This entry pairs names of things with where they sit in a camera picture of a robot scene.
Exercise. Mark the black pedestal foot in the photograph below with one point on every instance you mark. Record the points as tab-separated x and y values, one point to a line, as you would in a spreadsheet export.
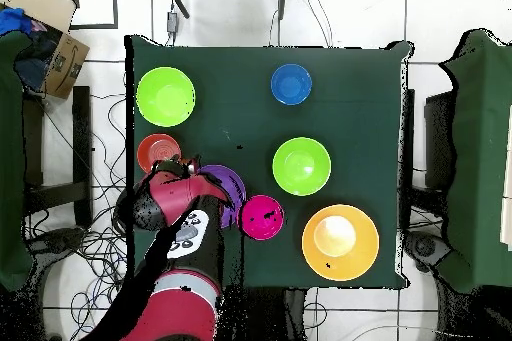
426	247
60	239

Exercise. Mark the pink plastic bowl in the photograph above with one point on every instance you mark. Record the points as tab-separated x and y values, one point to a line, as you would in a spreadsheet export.
262	217

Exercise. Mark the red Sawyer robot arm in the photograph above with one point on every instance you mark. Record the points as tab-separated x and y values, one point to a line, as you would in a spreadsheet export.
180	205

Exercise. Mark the green cloth covered table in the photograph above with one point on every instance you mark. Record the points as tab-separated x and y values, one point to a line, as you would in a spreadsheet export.
10	157
480	157

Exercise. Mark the green plastic bowl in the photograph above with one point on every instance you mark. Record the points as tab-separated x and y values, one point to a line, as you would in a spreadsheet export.
165	97
302	166

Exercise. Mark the black metal frame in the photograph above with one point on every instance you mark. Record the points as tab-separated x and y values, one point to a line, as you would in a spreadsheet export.
115	5

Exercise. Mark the red-orange plastic bowl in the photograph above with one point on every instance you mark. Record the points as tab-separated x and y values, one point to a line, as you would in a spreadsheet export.
154	149

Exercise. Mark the brown cardboard box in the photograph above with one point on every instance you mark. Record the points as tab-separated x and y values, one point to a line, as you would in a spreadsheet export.
66	65

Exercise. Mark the blue cloth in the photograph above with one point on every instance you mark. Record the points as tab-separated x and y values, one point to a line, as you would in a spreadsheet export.
14	21

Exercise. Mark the dark green tablecloth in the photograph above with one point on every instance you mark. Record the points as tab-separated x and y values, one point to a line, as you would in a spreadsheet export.
360	117

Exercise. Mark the black tripod leg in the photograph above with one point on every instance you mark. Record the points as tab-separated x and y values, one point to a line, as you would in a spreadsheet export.
178	1
282	1

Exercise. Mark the purple plastic bowl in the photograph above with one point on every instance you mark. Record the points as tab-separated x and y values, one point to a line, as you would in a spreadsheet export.
234	185

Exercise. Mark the black stool frame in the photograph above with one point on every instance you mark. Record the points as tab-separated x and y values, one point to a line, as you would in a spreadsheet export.
82	137
440	141

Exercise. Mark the blue plastic bowl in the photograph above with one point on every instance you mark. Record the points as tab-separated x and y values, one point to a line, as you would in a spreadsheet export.
291	84

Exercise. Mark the large orange plastic bowl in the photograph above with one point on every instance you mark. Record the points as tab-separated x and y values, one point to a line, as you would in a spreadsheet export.
340	243

